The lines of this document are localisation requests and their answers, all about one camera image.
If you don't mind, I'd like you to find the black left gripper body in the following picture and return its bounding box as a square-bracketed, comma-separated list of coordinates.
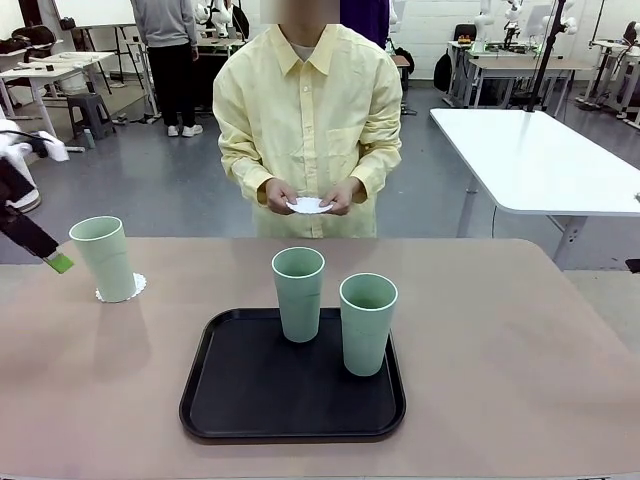
[0, 204, 61, 259]

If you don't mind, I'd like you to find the pale green plastic cup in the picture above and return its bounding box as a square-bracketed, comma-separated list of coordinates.
[338, 273, 400, 377]
[67, 215, 138, 304]
[270, 246, 327, 344]

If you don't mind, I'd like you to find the white scalloped paper coaster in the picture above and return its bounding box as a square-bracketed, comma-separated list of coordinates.
[284, 196, 335, 216]
[93, 271, 148, 304]

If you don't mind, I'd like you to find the person's left forearm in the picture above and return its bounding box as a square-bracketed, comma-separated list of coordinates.
[349, 134, 403, 204]

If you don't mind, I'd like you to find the person's right forearm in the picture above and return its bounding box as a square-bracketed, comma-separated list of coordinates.
[219, 134, 281, 206]

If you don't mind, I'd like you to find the person's right hand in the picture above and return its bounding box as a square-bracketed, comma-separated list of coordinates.
[265, 177, 301, 216]

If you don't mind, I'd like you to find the person's left hand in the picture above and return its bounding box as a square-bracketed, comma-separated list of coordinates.
[317, 178, 357, 217]

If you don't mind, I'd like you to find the grey plastic stool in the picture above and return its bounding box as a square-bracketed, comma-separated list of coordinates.
[66, 92, 117, 141]

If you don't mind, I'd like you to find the white desk with clutter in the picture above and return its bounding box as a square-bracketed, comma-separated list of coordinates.
[0, 49, 117, 151]

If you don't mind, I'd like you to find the black bag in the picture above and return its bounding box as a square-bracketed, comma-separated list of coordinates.
[0, 24, 56, 54]

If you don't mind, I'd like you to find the person in grey hoodie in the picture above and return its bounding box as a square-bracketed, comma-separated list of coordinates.
[130, 0, 204, 139]

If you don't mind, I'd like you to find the whiteboard on easel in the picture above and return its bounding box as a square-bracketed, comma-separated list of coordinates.
[52, 0, 156, 121]

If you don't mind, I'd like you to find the black plastic serving tray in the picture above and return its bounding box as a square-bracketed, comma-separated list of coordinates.
[178, 306, 407, 441]

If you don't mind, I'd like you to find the person in yellow shirt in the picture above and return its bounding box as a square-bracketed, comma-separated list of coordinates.
[212, 0, 404, 239]

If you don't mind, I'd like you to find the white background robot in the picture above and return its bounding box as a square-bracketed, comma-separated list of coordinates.
[502, 0, 524, 49]
[542, 0, 579, 36]
[192, 0, 236, 39]
[472, 0, 496, 51]

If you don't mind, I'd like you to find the person in purple top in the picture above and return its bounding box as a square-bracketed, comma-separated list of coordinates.
[339, 0, 390, 51]

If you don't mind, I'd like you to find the black backpack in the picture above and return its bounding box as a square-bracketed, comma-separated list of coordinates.
[432, 48, 454, 93]

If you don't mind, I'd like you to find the white rectangular table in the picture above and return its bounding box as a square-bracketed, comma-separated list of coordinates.
[429, 107, 640, 271]

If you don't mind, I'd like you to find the grey workbench desk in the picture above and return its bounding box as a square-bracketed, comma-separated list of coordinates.
[447, 39, 584, 109]

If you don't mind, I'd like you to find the black tripod pole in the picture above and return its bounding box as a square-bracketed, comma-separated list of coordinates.
[524, 0, 576, 114]

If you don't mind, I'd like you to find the white height-adjustable desk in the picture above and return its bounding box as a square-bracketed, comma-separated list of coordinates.
[589, 38, 640, 119]

